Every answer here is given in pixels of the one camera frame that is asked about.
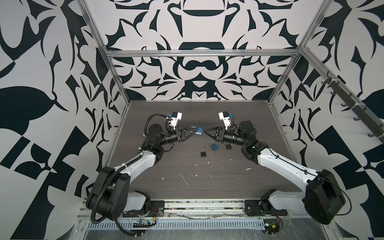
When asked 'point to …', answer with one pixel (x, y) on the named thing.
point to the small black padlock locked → (228, 146)
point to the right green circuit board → (272, 226)
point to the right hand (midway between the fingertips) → (204, 132)
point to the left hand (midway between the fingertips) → (198, 128)
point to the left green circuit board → (143, 223)
